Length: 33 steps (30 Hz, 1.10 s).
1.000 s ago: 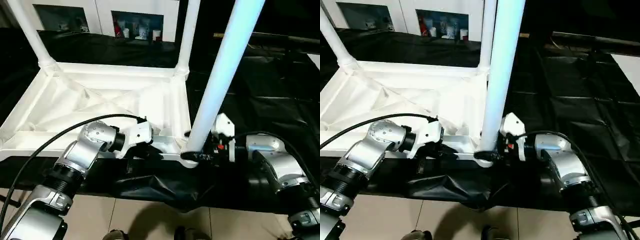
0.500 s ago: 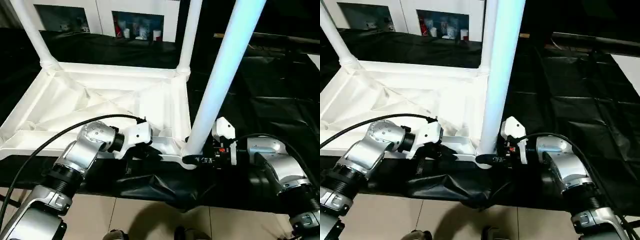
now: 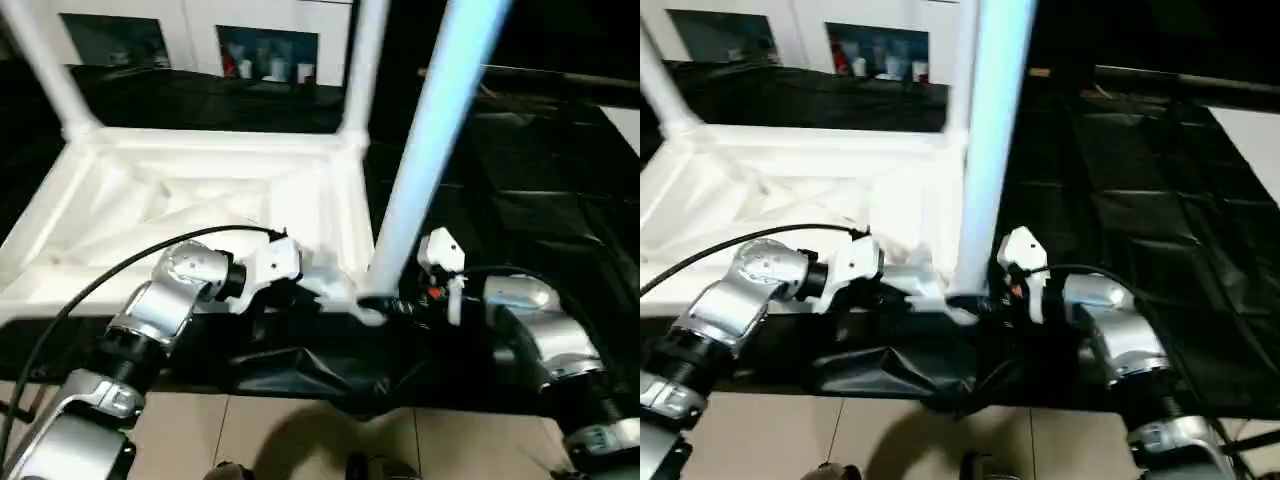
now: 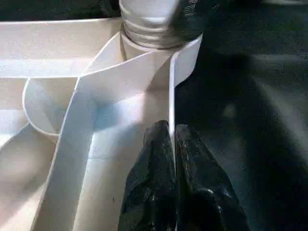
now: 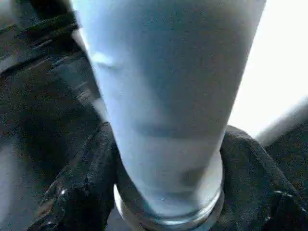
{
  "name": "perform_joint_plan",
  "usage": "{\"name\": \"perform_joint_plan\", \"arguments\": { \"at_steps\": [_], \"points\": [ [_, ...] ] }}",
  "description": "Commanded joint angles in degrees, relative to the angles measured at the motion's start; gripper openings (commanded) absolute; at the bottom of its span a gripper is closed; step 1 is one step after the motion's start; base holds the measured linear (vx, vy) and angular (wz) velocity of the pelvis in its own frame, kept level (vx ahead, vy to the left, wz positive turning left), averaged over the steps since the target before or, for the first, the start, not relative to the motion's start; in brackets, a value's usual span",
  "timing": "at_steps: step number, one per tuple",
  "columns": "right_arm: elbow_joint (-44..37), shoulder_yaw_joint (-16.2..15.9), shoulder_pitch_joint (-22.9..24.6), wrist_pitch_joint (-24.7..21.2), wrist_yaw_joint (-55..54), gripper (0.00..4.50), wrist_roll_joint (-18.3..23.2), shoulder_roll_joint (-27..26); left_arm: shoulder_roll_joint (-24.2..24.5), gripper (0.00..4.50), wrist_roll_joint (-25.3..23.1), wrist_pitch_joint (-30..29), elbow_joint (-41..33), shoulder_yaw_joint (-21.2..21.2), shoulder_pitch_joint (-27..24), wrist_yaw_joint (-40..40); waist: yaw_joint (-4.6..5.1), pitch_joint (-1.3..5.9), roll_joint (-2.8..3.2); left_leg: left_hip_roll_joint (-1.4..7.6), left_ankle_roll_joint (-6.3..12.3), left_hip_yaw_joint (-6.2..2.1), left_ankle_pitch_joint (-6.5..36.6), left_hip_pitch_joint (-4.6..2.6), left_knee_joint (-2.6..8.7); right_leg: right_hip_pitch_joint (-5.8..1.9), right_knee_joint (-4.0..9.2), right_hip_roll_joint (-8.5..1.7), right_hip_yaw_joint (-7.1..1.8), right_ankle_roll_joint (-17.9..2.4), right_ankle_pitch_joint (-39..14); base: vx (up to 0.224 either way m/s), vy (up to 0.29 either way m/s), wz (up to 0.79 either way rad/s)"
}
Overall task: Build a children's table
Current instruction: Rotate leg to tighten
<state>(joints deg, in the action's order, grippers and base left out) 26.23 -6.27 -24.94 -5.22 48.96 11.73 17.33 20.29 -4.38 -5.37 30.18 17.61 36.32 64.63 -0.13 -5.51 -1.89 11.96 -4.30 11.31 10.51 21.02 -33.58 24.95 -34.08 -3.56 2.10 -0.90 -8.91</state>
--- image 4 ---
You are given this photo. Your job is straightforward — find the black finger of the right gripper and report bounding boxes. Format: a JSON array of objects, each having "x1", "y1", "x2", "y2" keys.
[{"x1": 168, "y1": 0, "x2": 217, "y2": 46}]

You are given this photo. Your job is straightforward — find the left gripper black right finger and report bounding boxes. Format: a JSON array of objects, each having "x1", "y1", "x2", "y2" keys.
[{"x1": 175, "y1": 124, "x2": 248, "y2": 231}]

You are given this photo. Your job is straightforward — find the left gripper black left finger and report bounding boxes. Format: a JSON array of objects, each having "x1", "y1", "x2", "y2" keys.
[{"x1": 119, "y1": 120, "x2": 179, "y2": 231}]

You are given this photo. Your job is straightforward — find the white plastic table leg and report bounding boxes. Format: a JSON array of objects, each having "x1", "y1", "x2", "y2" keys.
[{"x1": 119, "y1": 0, "x2": 183, "y2": 50}]

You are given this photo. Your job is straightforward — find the white plastic table top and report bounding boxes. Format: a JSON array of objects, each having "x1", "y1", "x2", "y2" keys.
[{"x1": 0, "y1": 19, "x2": 204, "y2": 231}]

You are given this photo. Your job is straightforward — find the black work mat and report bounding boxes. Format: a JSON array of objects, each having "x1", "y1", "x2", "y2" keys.
[{"x1": 0, "y1": 0, "x2": 308, "y2": 231}]

